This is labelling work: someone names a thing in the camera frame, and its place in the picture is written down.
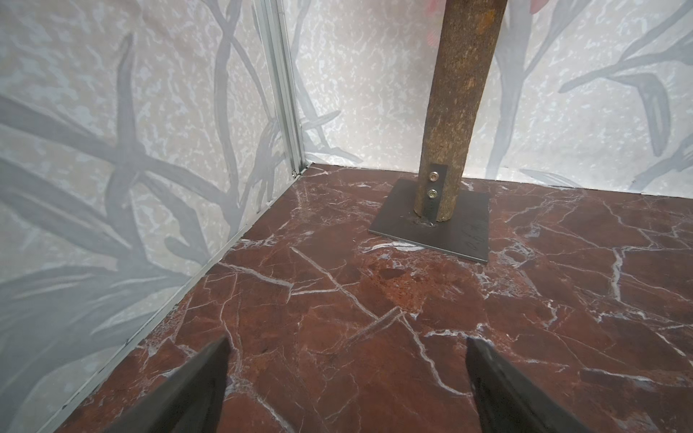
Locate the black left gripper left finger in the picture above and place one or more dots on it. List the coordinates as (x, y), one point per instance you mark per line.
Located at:
(189, 401)

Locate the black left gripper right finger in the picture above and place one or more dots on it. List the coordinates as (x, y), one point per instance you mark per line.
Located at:
(507, 400)

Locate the pink blossom artificial tree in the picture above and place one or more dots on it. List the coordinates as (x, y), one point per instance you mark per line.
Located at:
(475, 35)

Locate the dark metal tree base plate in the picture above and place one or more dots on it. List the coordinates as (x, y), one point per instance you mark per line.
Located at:
(466, 235)

